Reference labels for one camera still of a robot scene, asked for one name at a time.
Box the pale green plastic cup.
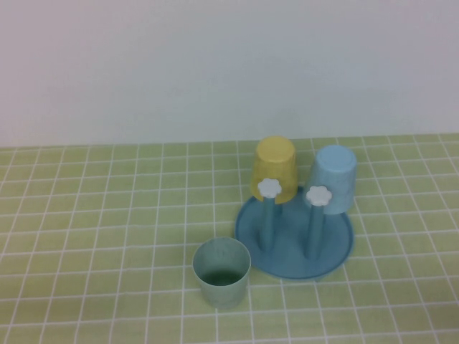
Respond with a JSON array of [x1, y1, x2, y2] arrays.
[[191, 236, 251, 311]]

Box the yellow plastic cup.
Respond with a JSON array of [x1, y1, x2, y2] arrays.
[[250, 135, 298, 205]]

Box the blue cup stand white caps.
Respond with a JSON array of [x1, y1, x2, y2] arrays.
[[235, 177, 356, 281]]

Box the light blue plastic cup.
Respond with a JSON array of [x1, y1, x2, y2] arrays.
[[308, 144, 359, 216]]

